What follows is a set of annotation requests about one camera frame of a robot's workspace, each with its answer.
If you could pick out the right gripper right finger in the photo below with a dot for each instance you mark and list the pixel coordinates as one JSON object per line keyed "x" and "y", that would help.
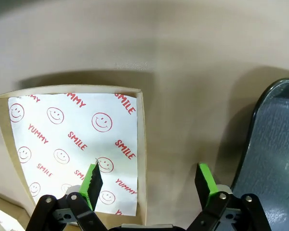
{"x": 202, "y": 185}

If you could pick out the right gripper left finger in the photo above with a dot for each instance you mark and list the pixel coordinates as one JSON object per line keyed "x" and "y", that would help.
{"x": 95, "y": 185}

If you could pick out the kraft cardboard food box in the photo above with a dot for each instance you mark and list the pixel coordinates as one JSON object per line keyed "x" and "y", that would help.
{"x": 141, "y": 144}
{"x": 14, "y": 211}

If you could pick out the black plastic serving tray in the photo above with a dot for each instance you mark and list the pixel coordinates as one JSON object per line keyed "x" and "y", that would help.
{"x": 274, "y": 144}

